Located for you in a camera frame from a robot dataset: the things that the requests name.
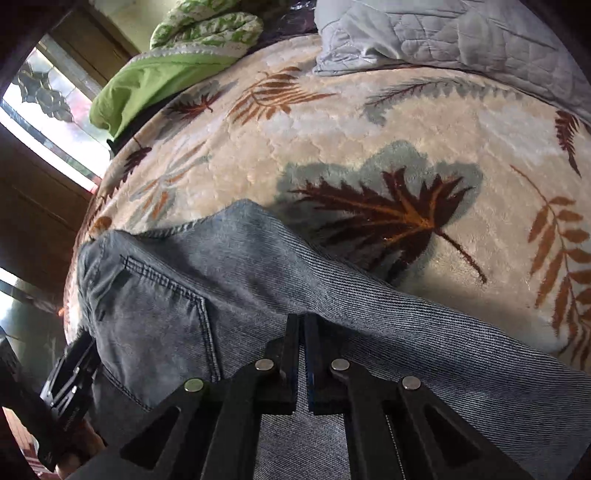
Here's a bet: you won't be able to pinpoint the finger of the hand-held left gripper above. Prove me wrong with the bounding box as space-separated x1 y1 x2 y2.
41 333 101 407

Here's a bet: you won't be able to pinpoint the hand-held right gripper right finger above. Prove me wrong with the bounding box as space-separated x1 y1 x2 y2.
304 314 536 480

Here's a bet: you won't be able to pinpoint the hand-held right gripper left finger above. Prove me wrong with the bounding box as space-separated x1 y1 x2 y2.
74 314 302 480

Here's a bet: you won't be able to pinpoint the blue denim pants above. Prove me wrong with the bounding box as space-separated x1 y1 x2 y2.
76 198 591 480

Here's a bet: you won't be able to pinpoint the person's left hand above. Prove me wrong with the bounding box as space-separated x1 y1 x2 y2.
54 418 108 479

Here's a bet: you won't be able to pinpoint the leaf print plush blanket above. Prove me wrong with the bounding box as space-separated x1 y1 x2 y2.
65 34 591 370

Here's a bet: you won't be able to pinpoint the black cloth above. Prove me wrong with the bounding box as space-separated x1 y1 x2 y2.
106 111 158 153

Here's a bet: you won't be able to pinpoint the stained glass window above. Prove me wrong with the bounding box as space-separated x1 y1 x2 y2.
0 34 109 192

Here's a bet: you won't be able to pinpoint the green patterned quilt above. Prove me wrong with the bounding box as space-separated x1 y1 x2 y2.
89 0 265 141

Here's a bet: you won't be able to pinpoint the dark purple cloth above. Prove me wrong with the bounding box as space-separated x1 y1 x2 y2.
259 0 319 47

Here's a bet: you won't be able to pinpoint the grey quilted pillow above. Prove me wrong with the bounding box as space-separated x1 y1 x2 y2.
313 0 591 125

